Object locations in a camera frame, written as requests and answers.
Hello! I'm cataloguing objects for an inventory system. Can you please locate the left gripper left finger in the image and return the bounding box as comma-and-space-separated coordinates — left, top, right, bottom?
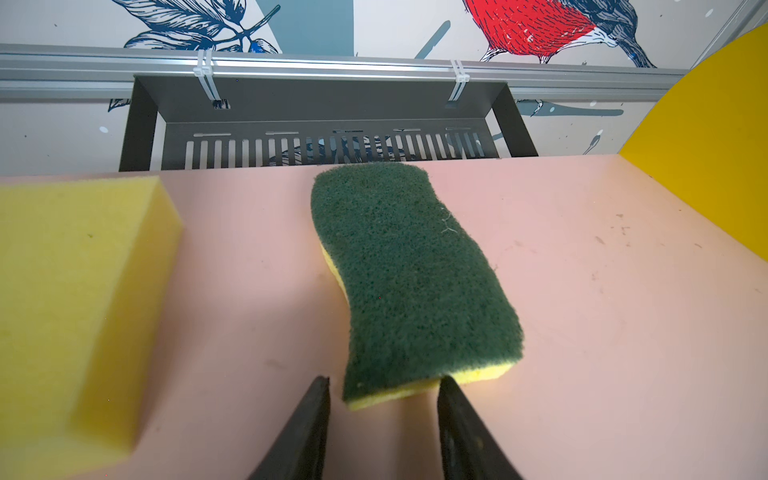
248, 376, 331, 480

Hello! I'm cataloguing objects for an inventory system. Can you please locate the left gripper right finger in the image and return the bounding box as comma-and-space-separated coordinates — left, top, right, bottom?
437, 376, 523, 480

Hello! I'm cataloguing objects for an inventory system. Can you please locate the dark green wavy sponge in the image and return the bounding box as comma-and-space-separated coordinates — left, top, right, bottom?
310, 163, 524, 410

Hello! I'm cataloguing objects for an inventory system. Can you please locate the plain yellow sponge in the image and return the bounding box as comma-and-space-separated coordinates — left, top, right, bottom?
1, 176, 183, 479

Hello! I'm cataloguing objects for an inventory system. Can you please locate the yellow shelf unit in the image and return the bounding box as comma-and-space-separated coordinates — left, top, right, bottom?
0, 22, 768, 480

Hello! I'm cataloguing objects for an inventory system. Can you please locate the black perforated metal tray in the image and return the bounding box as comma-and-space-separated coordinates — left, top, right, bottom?
119, 76, 537, 172

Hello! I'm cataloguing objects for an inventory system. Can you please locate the horizontal aluminium frame bar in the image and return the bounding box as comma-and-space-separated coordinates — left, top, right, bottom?
1, 44, 686, 102

